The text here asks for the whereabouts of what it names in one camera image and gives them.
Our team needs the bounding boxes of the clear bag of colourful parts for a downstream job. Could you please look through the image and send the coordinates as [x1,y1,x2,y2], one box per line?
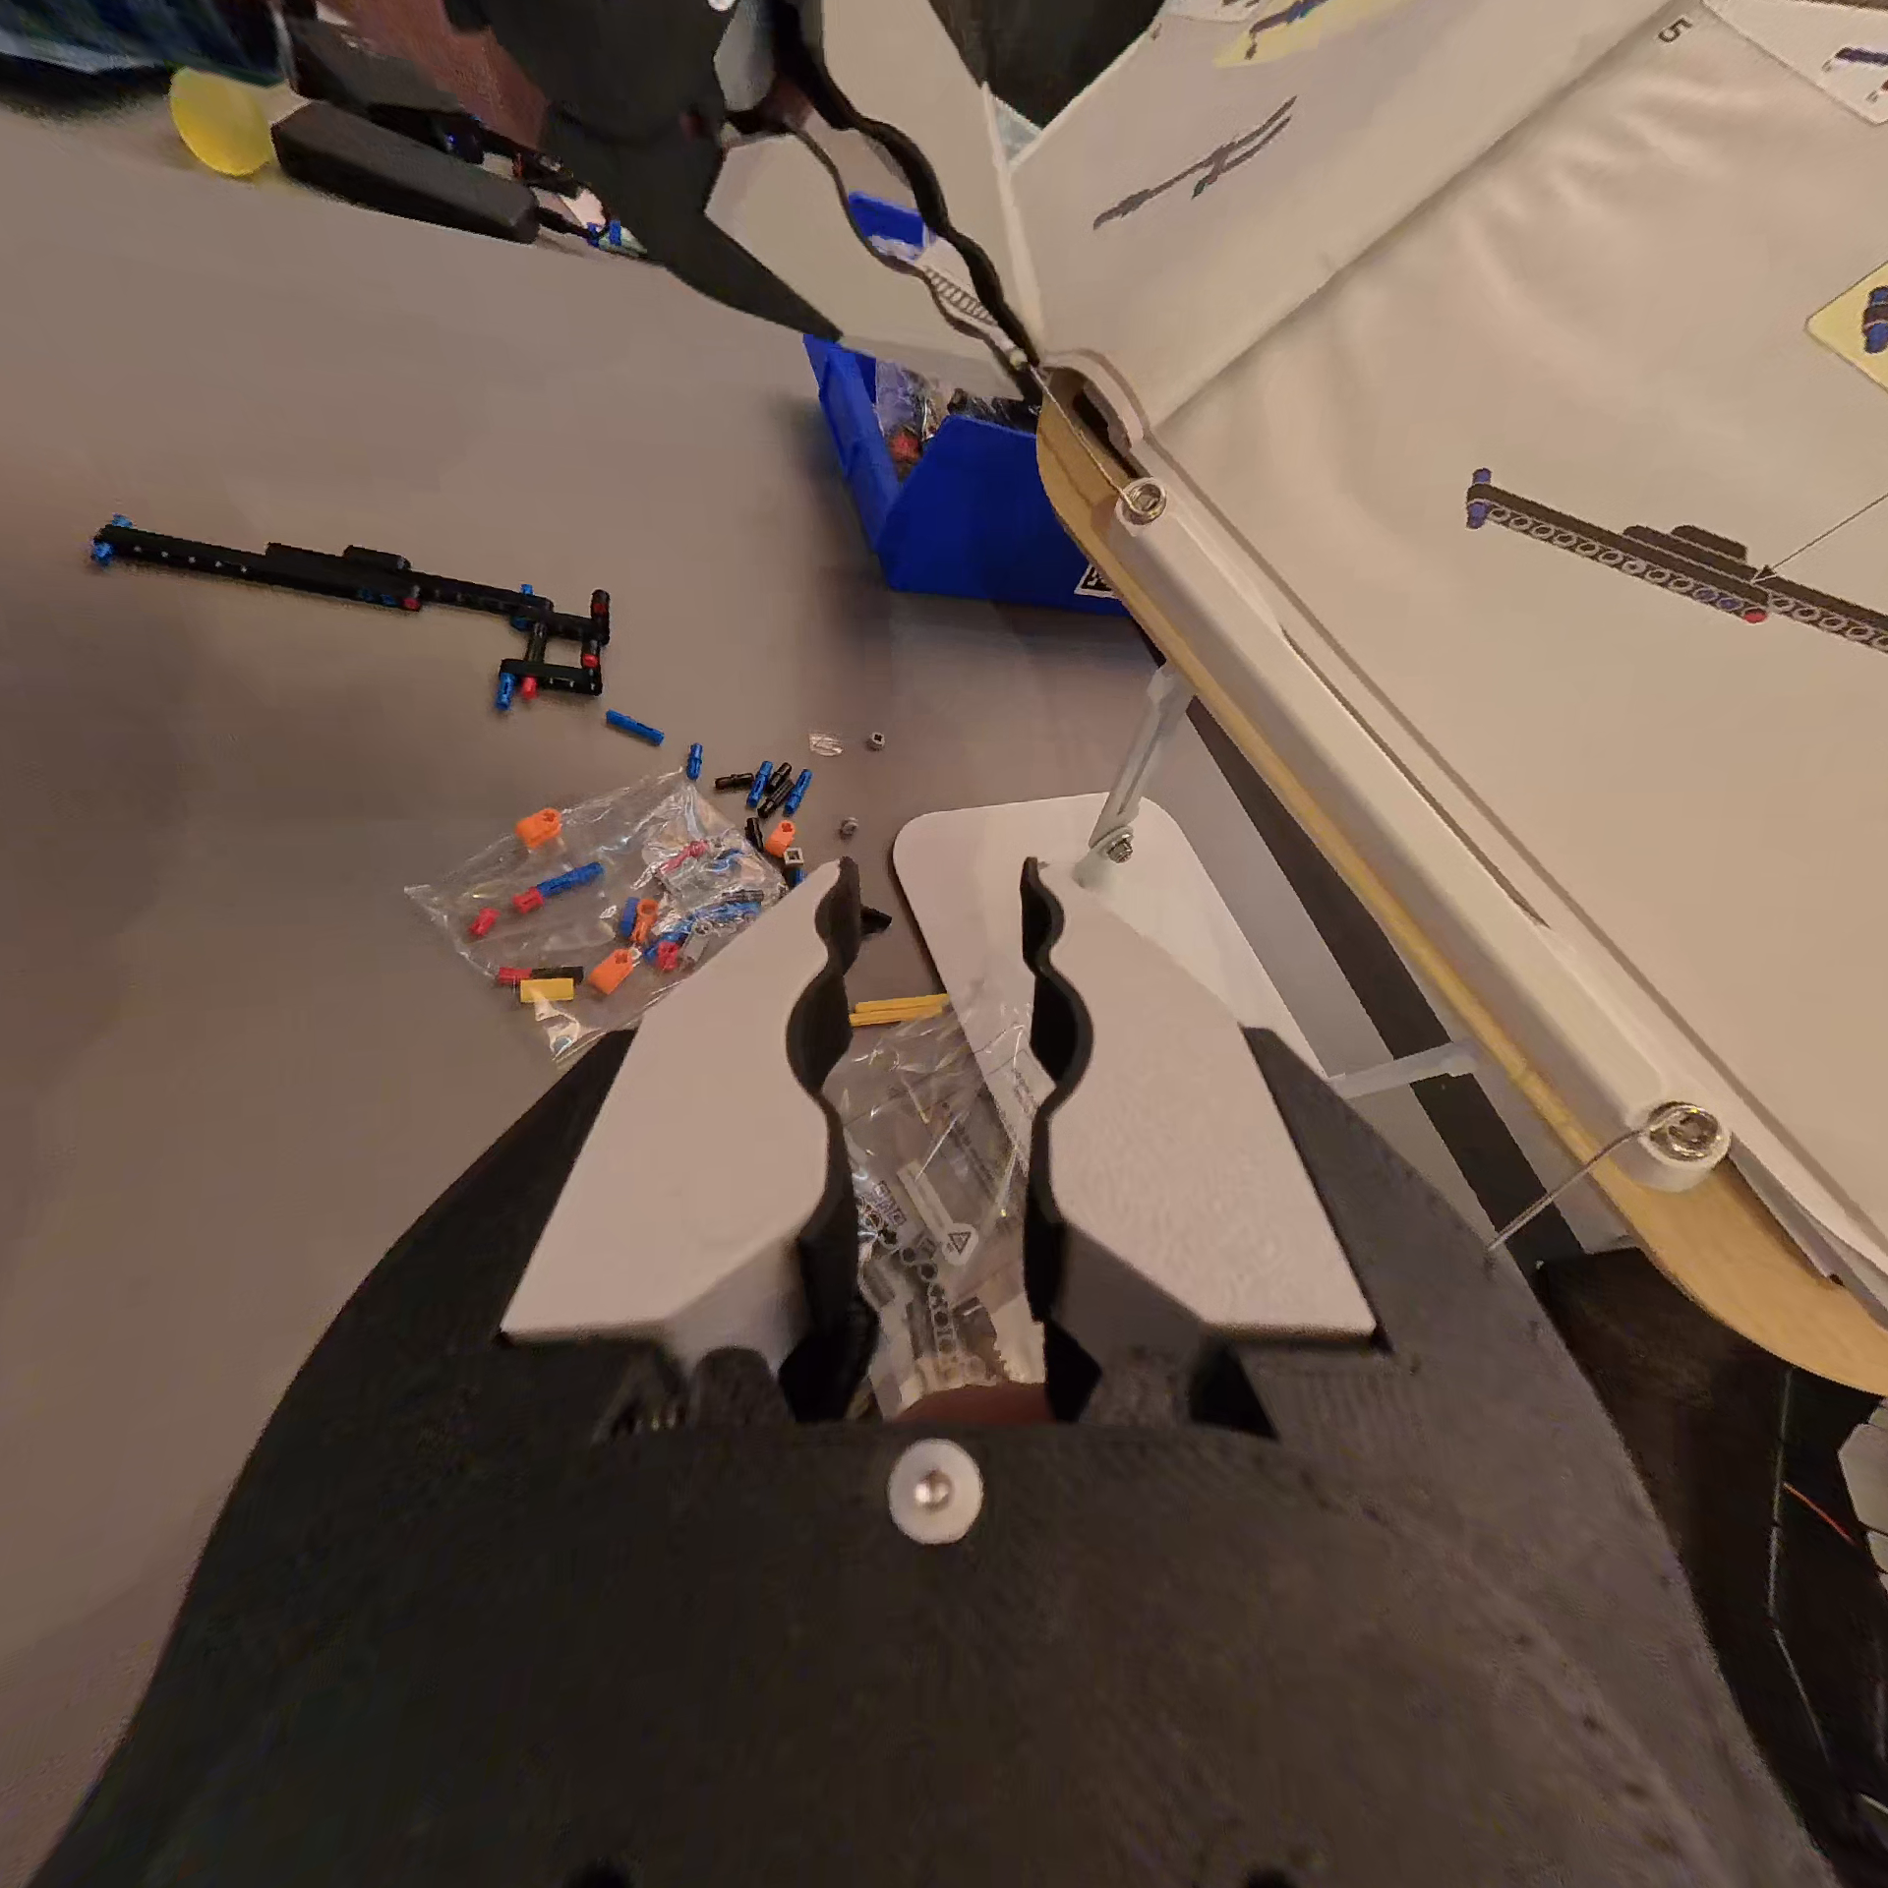
[404,767,800,1066]

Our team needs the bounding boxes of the instruction booklet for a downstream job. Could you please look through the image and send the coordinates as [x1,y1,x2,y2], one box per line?
[987,0,1888,1287]

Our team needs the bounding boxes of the white wooden book stand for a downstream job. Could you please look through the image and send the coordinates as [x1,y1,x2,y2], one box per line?
[889,349,1888,1397]

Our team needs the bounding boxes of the black power adapter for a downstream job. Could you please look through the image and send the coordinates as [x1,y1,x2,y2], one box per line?
[273,92,544,248]

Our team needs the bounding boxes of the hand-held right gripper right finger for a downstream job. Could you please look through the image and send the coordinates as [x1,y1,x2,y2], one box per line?
[1018,858,1388,1429]

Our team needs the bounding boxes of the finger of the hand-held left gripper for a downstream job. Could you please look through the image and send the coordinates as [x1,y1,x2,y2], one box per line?
[781,0,1032,357]
[705,121,1037,369]

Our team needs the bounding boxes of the blue storage bin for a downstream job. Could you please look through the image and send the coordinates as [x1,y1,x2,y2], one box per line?
[803,192,1147,609]

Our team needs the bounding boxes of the blue plastic bag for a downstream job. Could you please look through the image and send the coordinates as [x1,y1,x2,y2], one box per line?
[0,0,281,77]

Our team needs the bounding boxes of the yellow disc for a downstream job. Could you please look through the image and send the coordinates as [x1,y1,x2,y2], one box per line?
[167,64,275,179]

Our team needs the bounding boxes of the clear bag of dark parts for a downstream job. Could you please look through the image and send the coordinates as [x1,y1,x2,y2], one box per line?
[819,985,1073,1427]

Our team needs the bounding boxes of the grey desk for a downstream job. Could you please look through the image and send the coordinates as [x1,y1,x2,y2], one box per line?
[0,89,1552,1888]

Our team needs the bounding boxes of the black toy beam assembly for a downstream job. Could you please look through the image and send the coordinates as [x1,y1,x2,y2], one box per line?
[90,513,616,714]

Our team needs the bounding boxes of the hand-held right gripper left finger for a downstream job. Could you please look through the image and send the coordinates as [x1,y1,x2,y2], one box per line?
[499,858,873,1427]

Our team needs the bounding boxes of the black box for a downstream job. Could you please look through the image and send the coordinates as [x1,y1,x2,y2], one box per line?
[286,20,491,138]

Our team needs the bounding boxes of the black device with wires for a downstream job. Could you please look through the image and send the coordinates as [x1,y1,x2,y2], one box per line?
[1765,1369,1888,1778]

